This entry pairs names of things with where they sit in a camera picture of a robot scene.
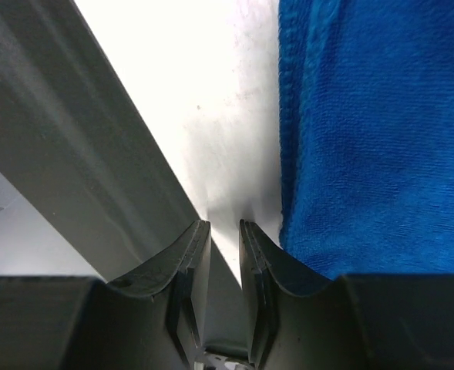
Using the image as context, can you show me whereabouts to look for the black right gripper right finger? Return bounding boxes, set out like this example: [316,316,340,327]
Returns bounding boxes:
[239,220,454,369]

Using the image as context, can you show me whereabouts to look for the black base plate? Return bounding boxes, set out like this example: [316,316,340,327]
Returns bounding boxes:
[0,0,251,348]

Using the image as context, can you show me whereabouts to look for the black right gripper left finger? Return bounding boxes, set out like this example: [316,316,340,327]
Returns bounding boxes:
[0,220,211,369]

